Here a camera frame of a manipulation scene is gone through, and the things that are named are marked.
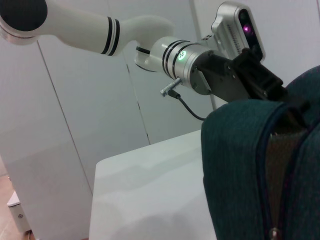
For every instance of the dark teal insulated lunch bag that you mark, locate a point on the dark teal insulated lunch bag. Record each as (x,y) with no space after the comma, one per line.
(240,175)

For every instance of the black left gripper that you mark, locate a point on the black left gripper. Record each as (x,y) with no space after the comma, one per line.
(220,77)

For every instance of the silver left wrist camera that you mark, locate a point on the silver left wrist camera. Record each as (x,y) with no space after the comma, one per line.
(235,27)

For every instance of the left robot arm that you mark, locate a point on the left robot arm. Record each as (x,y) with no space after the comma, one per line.
(75,25)

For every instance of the white box device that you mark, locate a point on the white box device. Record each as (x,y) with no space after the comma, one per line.
(18,212)

